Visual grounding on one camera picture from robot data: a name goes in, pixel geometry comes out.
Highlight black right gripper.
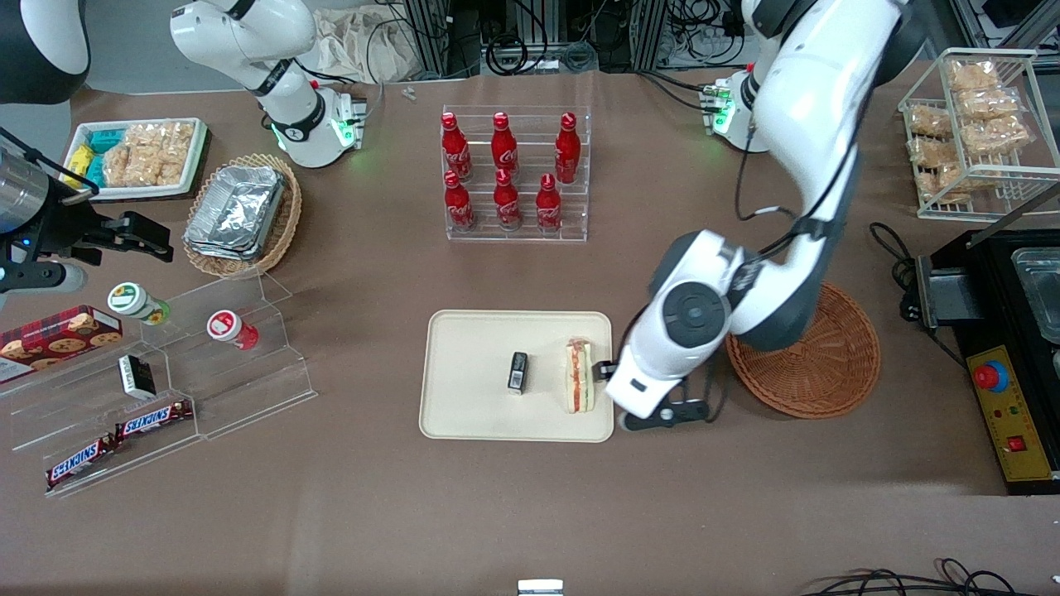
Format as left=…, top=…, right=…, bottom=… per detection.
left=17, top=186, right=175, bottom=264

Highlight triangular sandwich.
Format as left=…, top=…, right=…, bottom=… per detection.
left=565, top=337, right=595, bottom=414

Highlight white rectangular snack tray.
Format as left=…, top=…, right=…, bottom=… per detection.
left=62, top=118, right=210, bottom=202

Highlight beige plastic tray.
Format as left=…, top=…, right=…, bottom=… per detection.
left=418, top=310, right=615, bottom=444

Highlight oval light wicker basket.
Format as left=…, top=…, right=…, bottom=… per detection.
left=182, top=153, right=303, bottom=280

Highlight round brown wicker basket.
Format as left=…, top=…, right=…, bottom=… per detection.
left=726, top=281, right=881, bottom=420

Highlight green jar with sunflower lid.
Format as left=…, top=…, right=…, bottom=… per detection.
left=108, top=282, right=172, bottom=325

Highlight rice cracker snack bag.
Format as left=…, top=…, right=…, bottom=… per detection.
left=124, top=122, right=196, bottom=156
left=103, top=145, right=185, bottom=188

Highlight aluminium foil container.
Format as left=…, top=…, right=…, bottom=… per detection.
left=184, top=166, right=287, bottom=262

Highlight red plaid cookie box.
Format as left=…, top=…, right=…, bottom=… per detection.
left=0, top=305, right=123, bottom=383

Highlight red jar with white lid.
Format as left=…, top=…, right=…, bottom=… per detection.
left=206, top=310, right=260, bottom=351

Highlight black and white small carton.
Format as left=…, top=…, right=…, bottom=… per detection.
left=118, top=354, right=157, bottom=400

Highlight clear acrylic bottle rack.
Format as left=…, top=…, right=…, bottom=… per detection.
left=441, top=105, right=593, bottom=243

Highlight red cola bottle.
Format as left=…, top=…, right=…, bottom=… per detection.
left=555, top=113, right=582, bottom=185
left=441, top=112, right=473, bottom=183
left=491, top=112, right=519, bottom=179
left=444, top=171, right=477, bottom=233
left=494, top=169, right=523, bottom=231
left=536, top=173, right=564, bottom=233

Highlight Snickers chocolate bar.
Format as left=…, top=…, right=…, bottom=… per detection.
left=46, top=434, right=118, bottom=489
left=114, top=400, right=194, bottom=440

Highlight clear acrylic step display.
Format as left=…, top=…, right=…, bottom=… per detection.
left=0, top=272, right=318, bottom=499

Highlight beige cloth bag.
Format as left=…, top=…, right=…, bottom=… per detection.
left=311, top=8, right=433, bottom=84

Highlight fried snack bag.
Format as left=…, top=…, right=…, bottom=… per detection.
left=908, top=137, right=961, bottom=171
left=948, top=60, right=1000, bottom=93
left=907, top=106, right=953, bottom=138
left=961, top=116, right=1033, bottom=158
left=956, top=87, right=1022, bottom=122
left=919, top=161, right=988, bottom=205

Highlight black appliance base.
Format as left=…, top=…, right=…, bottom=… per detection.
left=915, top=228, right=1060, bottom=496

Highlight yellow emergency stop box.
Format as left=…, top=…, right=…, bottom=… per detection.
left=966, top=345, right=1055, bottom=483

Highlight grey metal bar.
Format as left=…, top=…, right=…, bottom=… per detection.
left=965, top=176, right=1060, bottom=250

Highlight steel pan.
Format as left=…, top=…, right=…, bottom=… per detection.
left=1010, top=247, right=1060, bottom=344

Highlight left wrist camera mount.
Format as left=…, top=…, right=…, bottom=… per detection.
left=622, top=400, right=711, bottom=433

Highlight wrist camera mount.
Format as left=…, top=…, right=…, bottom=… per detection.
left=0, top=262, right=87, bottom=293
left=622, top=400, right=711, bottom=433

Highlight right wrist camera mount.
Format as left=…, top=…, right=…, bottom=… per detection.
left=0, top=262, right=87, bottom=293

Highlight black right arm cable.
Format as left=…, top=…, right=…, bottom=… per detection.
left=0, top=128, right=101, bottom=199

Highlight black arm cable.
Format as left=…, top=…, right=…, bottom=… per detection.
left=735, top=108, right=870, bottom=259
left=0, top=128, right=101, bottom=199

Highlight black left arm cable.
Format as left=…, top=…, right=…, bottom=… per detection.
left=735, top=108, right=870, bottom=259

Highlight black base cables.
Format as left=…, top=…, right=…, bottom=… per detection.
left=636, top=70, right=718, bottom=114

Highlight black power cable with plug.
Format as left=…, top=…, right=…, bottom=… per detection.
left=869, top=221, right=924, bottom=324

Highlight coiled black cable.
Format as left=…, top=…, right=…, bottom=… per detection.
left=484, top=33, right=531, bottom=77

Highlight black floor cables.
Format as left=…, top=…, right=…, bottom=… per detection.
left=802, top=559, right=1060, bottom=596

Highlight white wire rack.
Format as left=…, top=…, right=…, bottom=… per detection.
left=899, top=47, right=1060, bottom=222

